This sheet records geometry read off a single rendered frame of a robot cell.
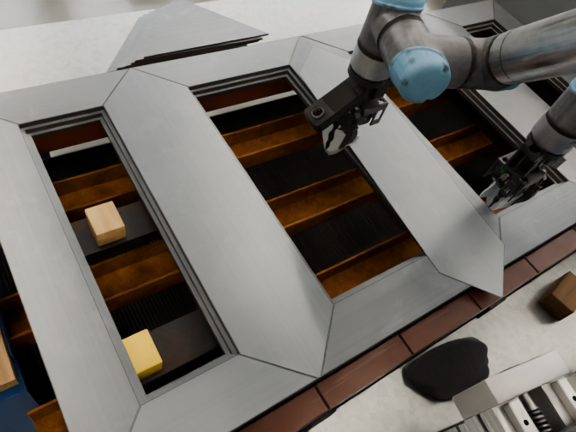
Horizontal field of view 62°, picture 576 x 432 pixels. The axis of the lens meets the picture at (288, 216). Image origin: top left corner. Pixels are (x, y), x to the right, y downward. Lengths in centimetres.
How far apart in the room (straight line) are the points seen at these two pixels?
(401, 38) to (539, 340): 76
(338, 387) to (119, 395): 32
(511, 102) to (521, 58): 71
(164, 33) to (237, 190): 55
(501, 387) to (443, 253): 33
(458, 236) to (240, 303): 46
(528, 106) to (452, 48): 72
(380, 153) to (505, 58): 41
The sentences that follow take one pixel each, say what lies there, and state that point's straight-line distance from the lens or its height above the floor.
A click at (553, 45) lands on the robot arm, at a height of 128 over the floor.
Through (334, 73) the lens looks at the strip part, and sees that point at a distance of 122.
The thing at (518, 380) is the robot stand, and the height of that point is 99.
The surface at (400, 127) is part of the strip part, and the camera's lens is 116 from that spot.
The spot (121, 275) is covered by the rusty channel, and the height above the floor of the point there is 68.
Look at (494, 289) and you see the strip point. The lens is 99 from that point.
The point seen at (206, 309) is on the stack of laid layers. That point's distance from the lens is 80.
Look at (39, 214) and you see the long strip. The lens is 88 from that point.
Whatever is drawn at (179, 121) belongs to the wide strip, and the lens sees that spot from 101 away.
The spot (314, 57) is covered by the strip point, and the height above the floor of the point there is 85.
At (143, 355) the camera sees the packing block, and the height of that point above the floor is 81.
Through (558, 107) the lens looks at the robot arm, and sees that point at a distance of 92.
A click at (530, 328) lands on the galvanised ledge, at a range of 122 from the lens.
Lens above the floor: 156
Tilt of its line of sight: 53 degrees down
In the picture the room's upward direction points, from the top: 21 degrees clockwise
